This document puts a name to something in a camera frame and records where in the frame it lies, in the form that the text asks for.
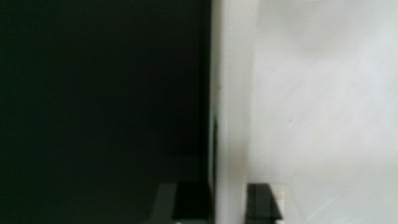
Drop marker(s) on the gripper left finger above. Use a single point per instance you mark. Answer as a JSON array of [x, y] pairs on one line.
[[181, 204]]

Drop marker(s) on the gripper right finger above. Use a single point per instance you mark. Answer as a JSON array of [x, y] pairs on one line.
[[261, 210]]

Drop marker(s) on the white square tabletop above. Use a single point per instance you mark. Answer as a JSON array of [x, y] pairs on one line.
[[304, 58]]

